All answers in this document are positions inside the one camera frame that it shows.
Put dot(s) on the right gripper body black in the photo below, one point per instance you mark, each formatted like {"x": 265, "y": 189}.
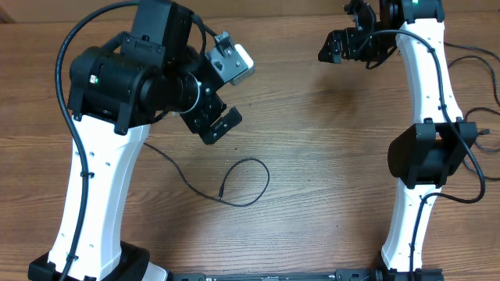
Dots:
{"x": 356, "y": 41}

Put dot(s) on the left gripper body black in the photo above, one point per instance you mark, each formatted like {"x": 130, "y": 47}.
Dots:
{"x": 206, "y": 112}

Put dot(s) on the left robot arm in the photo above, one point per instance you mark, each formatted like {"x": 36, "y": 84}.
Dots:
{"x": 169, "y": 61}

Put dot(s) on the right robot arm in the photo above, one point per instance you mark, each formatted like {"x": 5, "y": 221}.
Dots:
{"x": 425, "y": 155}

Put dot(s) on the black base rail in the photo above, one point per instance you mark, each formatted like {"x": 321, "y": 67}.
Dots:
{"x": 269, "y": 277}

